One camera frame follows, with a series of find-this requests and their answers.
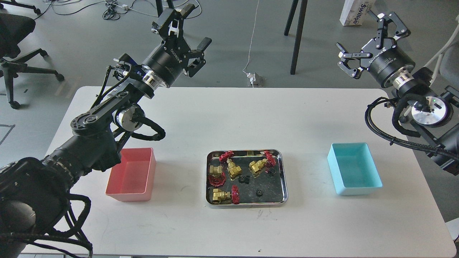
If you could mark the brass valve red handle bottom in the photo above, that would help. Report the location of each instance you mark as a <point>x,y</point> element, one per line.
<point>218,195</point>

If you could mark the black stand leg right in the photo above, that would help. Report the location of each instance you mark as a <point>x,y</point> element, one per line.
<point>299,30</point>

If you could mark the white grey chair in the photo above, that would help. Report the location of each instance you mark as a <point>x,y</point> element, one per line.
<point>447,61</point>

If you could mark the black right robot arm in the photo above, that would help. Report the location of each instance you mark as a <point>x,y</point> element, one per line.
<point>416,107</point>

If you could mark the black stand leg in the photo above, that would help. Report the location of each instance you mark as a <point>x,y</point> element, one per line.
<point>164,12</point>
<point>299,30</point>

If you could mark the black gear centre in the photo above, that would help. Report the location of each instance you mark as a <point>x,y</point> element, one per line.
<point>244,179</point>

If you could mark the black stand leg left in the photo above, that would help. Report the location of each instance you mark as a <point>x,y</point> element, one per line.
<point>164,12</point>

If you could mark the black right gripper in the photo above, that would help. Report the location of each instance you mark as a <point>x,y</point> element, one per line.
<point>385,62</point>

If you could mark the metal tray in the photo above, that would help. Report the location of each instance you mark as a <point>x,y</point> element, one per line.
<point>275,188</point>

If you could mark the white power adapter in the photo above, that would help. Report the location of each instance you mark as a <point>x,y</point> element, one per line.
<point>254,80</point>

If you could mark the brass valve red handle top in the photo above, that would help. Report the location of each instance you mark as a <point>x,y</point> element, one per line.
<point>233,170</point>

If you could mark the pink plastic box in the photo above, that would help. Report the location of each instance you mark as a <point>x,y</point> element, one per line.
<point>132,179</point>

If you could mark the brass valve red handle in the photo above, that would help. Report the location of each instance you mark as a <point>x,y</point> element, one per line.
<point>257,167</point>
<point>216,176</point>
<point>218,195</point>
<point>233,170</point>

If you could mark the black gear right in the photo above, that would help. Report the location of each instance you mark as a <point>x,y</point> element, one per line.
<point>271,172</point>

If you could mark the white cardboard box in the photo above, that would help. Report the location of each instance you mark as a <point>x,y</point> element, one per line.
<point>354,11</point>

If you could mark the light blue plastic box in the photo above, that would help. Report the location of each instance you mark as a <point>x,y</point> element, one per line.
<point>353,169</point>

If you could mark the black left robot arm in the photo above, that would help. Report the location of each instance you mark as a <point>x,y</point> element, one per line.
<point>36,200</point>

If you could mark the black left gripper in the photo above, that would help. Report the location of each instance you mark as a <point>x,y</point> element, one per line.
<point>172,56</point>

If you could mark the black office chair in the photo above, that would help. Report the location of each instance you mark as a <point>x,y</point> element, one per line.
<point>14,29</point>

